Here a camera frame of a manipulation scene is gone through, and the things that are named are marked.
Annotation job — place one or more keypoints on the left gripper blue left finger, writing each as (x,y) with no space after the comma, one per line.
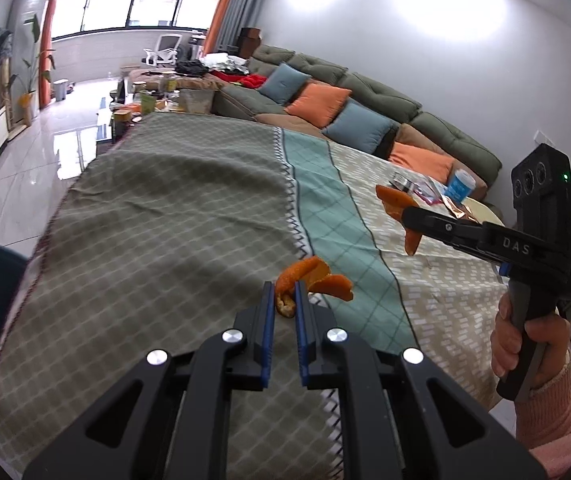
(262,337)

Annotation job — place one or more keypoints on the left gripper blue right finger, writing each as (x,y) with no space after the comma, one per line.
(308,337)

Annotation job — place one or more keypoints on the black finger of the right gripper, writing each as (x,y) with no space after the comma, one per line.
(461,234)

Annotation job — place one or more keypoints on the orange peel piece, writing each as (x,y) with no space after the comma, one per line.
(317,277)
(395,203)

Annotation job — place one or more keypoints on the pink sleeved right forearm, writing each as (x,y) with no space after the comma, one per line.
(544,422)

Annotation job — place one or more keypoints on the person right hand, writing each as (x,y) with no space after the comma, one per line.
(506,342)

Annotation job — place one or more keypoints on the small gold foil wrapper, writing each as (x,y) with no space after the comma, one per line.
(459,211)

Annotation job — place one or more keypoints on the blue white paper cup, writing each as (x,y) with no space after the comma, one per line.
(460,186)

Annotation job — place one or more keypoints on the pink clear zip bag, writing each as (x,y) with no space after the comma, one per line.
(427,191)

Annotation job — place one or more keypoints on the orange cushion near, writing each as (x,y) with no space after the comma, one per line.
(422,161)

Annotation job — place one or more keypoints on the orange cushion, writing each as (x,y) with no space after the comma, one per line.
(319,104)
(422,161)

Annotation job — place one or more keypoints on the black snack packet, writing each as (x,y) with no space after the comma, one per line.
(401,183)

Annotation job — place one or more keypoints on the patterned green bed cover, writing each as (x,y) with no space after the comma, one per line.
(162,240)

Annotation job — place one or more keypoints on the teal cushion near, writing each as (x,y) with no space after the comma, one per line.
(359,127)

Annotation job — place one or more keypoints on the teal cushion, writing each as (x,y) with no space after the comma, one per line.
(359,127)
(283,84)

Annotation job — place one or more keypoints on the orange cushion far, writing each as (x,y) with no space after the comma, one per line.
(319,104)

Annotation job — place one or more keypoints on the green brown sectional sofa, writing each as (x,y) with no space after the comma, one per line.
(238,97)

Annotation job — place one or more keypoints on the teal cushion far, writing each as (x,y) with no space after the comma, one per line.
(283,84)

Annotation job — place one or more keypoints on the cluttered glass coffee table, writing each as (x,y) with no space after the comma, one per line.
(131,101)

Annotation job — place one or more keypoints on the white office chair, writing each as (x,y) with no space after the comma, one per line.
(165,51)

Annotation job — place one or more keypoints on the orange curtain right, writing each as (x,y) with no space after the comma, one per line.
(216,29)

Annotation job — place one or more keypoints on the orange curtain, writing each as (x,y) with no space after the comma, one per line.
(216,29)
(46,63)

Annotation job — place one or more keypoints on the small white waste bin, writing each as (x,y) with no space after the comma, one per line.
(59,89)

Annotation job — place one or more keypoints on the orange curtain left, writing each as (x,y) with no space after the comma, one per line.
(46,63)

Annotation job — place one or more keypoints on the tall green potted plant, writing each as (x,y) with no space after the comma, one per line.
(24,68)

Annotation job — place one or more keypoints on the white standing air conditioner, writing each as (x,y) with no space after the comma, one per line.
(19,9)

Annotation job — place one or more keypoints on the white wall switch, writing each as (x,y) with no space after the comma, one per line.
(541,138)

